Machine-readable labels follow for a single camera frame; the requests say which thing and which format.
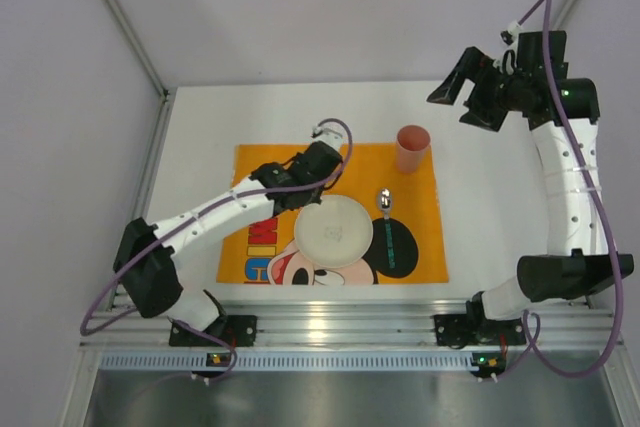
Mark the cream round plate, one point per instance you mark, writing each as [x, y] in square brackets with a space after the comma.
[335, 233]

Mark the orange Mickey Mouse placemat cloth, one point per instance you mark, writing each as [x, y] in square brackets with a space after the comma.
[265, 253]

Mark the teal handled spoon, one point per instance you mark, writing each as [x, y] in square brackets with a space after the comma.
[384, 204]

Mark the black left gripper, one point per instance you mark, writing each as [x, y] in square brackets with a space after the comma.
[298, 197]

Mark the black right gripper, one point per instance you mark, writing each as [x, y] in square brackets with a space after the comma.
[482, 98]

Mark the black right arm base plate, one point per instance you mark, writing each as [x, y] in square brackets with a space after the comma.
[457, 331]

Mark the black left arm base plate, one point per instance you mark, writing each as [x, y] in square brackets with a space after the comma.
[234, 330]

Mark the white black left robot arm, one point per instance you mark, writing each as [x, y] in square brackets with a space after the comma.
[150, 255]

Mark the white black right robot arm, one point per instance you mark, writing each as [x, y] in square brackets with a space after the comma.
[562, 113]

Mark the pink plastic cup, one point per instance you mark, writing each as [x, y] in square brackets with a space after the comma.
[412, 143]

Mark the slotted grey cable duct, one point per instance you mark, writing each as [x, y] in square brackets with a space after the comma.
[299, 361]

